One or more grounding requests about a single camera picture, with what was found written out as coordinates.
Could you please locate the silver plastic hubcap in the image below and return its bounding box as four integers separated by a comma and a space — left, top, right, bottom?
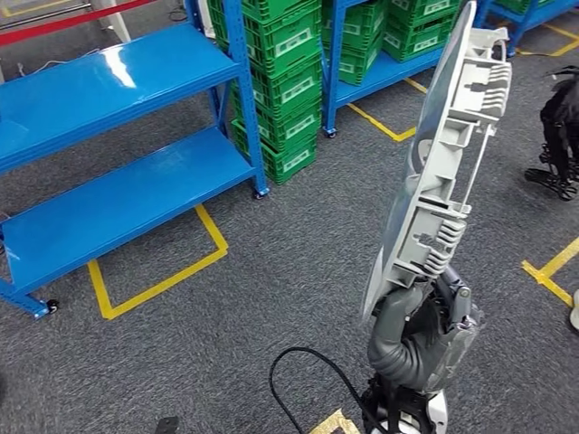
361, 0, 513, 325

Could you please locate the wide white desk panel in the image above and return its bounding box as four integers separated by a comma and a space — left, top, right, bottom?
96, 0, 132, 44

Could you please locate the blue metal shelf rack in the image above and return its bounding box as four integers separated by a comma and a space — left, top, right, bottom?
0, 0, 271, 320
319, 0, 447, 140
474, 0, 579, 58

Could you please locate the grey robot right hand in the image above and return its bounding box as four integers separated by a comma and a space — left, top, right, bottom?
367, 266, 485, 393

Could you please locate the yellow floor tape line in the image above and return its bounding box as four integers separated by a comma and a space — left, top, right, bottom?
346, 76, 430, 144

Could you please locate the black camera cable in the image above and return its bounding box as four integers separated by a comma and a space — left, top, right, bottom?
269, 347, 390, 434

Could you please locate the red barrier belt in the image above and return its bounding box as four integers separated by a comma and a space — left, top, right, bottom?
0, 0, 157, 48

